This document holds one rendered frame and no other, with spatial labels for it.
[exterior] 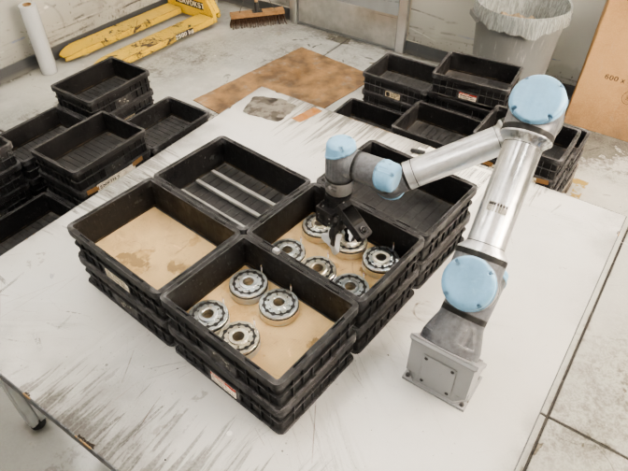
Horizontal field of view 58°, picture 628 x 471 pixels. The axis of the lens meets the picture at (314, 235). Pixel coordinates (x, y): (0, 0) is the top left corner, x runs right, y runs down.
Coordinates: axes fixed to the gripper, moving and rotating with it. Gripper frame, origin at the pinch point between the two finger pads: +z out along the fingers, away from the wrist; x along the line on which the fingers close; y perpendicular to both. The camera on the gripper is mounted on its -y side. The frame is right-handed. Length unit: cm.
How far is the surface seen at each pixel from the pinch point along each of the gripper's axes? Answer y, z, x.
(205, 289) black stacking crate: 16.2, 0.0, 36.7
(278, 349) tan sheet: -10.6, 2.4, 35.7
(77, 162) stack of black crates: 146, 36, 12
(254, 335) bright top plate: -4.9, -0.6, 37.9
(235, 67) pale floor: 242, 85, -156
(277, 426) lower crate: -21, 13, 46
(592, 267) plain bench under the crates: -52, 16, -59
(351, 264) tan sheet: -4.7, 2.4, 1.3
